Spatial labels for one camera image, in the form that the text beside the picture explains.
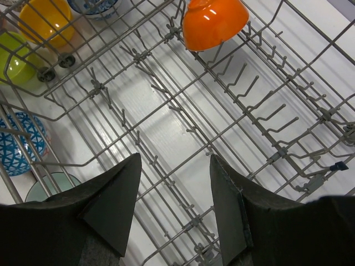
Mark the grey wire dish rack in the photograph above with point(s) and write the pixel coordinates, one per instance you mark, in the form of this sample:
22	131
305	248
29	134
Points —
276	102

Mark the yellow-orange bowl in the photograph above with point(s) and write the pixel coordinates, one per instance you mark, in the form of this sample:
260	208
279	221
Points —
47	21

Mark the light teal bowl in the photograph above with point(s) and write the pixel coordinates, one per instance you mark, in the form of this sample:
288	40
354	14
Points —
37	193

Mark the blue triangle pattern bowl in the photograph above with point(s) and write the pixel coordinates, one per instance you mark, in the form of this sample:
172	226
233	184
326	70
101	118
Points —
18	152

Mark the blue floral bowl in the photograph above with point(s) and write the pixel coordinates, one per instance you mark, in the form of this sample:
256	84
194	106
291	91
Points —
95	10

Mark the lime green bowl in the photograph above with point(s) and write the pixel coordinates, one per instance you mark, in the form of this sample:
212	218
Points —
18	63

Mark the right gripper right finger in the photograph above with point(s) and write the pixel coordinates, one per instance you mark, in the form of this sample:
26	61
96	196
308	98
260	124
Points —
258	227

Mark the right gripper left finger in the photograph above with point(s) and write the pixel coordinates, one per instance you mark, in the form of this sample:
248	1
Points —
86	225

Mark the orange bowl white inside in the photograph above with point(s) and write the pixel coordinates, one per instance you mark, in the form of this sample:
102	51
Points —
206	24

